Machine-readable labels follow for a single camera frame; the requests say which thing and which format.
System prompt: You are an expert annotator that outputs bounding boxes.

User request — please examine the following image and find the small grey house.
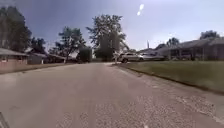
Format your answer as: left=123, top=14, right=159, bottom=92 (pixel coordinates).
left=25, top=47, right=68, bottom=65

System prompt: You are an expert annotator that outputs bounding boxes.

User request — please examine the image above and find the large dark green tree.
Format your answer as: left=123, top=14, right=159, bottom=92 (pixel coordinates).
left=0, top=5, right=33, bottom=54

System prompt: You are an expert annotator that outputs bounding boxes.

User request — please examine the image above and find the green grass lawn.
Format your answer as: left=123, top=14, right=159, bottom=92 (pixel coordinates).
left=116, top=59, right=224, bottom=94

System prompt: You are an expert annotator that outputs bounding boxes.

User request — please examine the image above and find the dry grass verge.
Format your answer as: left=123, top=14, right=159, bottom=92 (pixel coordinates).
left=0, top=61, right=78, bottom=76

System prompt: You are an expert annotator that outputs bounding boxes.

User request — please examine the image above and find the low house with grey roof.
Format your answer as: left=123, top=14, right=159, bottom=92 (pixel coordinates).
left=156, top=36, right=224, bottom=62

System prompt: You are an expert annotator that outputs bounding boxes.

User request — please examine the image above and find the silver car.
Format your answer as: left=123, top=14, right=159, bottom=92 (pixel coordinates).
left=118, top=52, right=146, bottom=64

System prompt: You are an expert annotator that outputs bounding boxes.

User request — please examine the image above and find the low brick house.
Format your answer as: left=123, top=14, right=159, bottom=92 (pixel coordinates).
left=0, top=47, right=30, bottom=66

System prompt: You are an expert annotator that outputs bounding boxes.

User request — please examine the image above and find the grey asphalt road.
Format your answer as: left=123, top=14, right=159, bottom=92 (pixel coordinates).
left=0, top=61, right=224, bottom=128

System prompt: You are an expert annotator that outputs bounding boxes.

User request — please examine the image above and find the dark green bush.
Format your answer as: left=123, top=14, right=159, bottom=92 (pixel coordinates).
left=78, top=46, right=94, bottom=64

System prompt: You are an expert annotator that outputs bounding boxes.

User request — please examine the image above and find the pale vehicle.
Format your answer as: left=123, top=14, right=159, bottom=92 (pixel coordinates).
left=141, top=52, right=167, bottom=62

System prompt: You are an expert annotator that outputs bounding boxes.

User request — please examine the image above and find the tall dark green tree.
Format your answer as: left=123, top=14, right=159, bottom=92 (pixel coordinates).
left=54, top=26, right=87, bottom=62
left=85, top=13, right=129, bottom=62

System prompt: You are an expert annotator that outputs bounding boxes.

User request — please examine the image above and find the pale concrete gutter strip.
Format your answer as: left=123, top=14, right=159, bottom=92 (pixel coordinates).
left=109, top=63, right=224, bottom=124

